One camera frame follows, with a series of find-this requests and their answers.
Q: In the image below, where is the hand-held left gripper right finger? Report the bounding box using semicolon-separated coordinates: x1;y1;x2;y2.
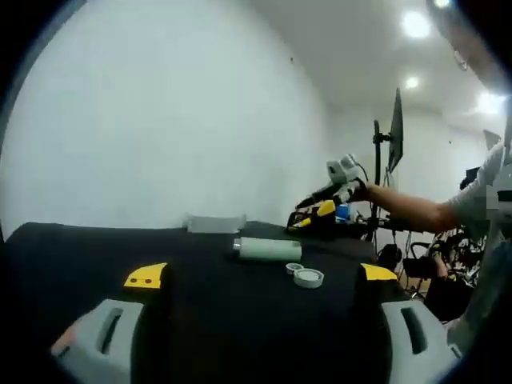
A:
354;262;466;384

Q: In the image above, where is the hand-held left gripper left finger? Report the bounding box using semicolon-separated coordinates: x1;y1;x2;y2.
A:
50;262;177;384

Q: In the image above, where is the pale green cup body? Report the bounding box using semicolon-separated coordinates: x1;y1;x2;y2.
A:
232;236;302;262

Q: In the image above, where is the round cup lid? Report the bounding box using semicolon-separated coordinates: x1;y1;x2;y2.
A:
293;269;325;290

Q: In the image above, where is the clear plastic container box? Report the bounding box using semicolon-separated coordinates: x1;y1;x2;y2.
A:
182;213;248;234

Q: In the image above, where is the black monitor stand pole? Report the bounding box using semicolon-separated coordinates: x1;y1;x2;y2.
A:
372;118;391;242

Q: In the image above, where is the thin black monitor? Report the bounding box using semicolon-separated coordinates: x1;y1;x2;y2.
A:
387;87;406;174

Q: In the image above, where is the black office chair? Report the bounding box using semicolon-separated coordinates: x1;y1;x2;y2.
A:
402;239;441;299

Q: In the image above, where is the black table cloth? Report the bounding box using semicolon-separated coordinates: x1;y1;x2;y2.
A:
3;218;405;384

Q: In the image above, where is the person's own torso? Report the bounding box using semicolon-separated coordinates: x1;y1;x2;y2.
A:
446;142;512;355

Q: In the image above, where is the person's own head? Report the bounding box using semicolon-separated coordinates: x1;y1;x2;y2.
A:
426;0;511;95

